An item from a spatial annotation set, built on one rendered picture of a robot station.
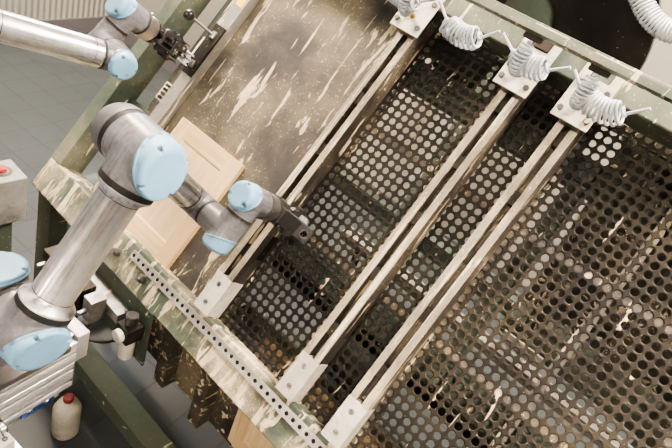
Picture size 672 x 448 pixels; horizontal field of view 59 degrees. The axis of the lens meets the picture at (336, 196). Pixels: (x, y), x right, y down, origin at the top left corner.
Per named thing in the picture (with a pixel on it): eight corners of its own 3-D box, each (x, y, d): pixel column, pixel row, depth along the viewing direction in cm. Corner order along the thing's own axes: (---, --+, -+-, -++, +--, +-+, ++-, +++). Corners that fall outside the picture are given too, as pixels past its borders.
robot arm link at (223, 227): (204, 234, 154) (230, 201, 154) (230, 260, 149) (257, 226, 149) (186, 228, 147) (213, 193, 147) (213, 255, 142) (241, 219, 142)
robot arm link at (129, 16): (96, 6, 161) (117, -17, 161) (123, 26, 171) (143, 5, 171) (109, 21, 158) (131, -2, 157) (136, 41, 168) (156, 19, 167)
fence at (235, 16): (98, 197, 206) (90, 195, 203) (261, -21, 205) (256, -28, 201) (106, 205, 204) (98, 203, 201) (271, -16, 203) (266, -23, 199)
